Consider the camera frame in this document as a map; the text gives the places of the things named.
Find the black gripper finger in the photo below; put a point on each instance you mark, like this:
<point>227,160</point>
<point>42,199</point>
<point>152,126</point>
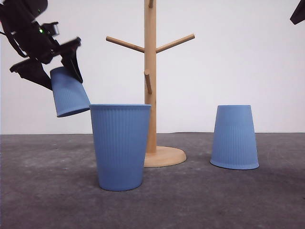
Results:
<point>299,14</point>

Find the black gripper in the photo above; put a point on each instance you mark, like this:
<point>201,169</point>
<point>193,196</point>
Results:
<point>36,42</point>

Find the blue ribbed cup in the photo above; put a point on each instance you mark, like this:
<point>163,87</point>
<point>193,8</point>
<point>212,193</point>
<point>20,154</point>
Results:
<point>120,134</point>
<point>68,93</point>
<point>234,143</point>

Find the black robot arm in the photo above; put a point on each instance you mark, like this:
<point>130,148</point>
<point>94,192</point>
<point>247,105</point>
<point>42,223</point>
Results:
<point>17,17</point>

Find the wooden cup tree stand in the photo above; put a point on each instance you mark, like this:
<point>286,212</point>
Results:
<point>157,156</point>

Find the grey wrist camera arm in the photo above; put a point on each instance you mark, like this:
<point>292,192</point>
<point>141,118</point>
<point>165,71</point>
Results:
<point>50,28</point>

